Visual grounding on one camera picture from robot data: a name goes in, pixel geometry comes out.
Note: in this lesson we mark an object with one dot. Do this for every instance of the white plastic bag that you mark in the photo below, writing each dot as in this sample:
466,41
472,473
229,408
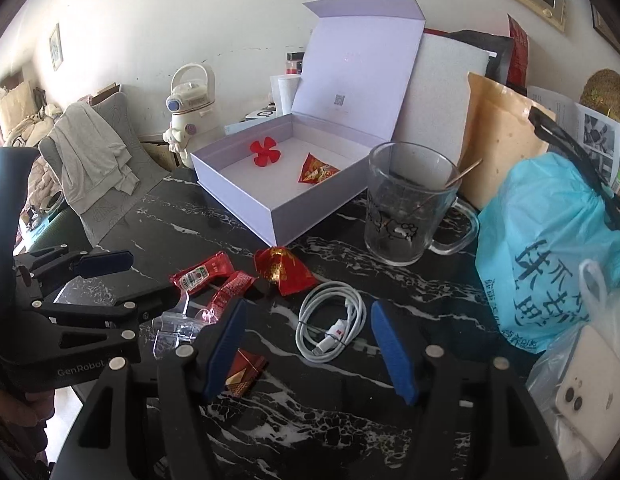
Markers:
594,285

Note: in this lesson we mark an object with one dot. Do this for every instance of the person's left hand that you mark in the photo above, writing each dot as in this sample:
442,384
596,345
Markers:
20,407

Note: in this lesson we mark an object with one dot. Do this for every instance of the red ketchup packet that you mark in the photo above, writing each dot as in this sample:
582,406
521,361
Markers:
197,274

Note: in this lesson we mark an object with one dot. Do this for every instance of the grey cushioned chair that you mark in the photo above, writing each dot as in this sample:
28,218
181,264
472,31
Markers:
110,210

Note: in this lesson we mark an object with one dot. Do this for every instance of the brown kraft paper pouch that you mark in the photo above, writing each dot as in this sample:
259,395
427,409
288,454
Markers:
499,135

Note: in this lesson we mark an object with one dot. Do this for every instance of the red printed snack packet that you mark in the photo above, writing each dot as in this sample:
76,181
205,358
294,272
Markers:
316,167

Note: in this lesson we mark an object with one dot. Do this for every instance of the beige clothing pile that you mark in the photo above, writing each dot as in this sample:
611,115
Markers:
40,185

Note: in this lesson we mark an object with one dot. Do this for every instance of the white astronaut kettle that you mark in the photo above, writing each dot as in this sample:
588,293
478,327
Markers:
190,105

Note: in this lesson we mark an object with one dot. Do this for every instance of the black box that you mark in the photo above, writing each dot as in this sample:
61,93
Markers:
484,42

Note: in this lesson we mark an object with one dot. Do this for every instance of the woven straw hat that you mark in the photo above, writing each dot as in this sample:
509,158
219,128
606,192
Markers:
607,90

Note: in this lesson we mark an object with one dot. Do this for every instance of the red foil bag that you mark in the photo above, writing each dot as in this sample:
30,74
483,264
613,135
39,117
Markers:
518,50

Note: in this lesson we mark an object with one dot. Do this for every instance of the maroon chocolate packet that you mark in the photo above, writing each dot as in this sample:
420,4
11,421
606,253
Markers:
246,372

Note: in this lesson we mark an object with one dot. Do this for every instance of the blue plastic bag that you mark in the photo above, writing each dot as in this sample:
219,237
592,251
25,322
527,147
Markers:
549,260

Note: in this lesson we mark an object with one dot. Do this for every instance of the cardboard box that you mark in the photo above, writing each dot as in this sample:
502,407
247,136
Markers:
107,91

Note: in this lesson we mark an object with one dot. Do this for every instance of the red plastic flower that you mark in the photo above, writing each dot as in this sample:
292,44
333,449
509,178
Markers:
264,153

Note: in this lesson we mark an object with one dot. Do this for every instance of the white paper cup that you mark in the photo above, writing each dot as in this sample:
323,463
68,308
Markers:
285,94

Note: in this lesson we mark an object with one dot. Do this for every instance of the printed paper sheets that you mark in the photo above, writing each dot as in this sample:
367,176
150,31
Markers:
584,120

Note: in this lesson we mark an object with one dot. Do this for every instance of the beige pillows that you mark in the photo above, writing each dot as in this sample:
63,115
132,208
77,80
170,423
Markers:
12,105

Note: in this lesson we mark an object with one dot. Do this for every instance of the clear plastic piece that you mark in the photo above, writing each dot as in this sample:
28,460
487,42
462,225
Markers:
177,327

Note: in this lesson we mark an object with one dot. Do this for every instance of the white foam board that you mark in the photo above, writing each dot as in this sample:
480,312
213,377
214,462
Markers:
439,90

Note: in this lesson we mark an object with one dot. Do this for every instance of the glass mug with cat print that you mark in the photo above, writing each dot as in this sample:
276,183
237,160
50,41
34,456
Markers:
404,230

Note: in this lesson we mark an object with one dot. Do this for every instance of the white gift box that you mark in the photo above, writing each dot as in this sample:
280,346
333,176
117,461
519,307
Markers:
340,85

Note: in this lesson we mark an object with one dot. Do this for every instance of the long red candy wrapper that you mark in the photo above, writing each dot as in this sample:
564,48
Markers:
230,292

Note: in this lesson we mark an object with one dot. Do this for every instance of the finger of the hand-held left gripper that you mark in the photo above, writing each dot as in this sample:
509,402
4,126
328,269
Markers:
140,310
107,263

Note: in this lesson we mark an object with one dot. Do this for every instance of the grey cloth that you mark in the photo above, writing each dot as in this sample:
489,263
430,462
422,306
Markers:
90,160

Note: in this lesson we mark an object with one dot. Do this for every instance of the thin wooden stick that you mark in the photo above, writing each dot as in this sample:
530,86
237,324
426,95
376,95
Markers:
457,177

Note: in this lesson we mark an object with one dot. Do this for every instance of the white smartphone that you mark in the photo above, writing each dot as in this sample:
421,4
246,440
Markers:
589,385

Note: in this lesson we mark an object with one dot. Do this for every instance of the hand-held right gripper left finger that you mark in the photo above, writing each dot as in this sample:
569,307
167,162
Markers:
225,350

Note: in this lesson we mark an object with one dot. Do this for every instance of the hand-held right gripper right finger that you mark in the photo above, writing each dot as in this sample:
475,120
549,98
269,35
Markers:
394,355

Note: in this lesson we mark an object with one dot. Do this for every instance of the flat light blue box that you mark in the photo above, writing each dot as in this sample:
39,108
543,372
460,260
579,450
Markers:
245,126

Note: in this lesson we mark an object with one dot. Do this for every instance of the red gold foil packet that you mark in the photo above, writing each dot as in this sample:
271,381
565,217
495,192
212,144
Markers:
282,270

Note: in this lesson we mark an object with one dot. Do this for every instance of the small wall picture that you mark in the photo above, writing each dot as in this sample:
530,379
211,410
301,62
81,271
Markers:
55,47

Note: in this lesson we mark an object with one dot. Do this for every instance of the dark framed picture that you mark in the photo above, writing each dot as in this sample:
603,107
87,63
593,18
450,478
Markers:
609,22

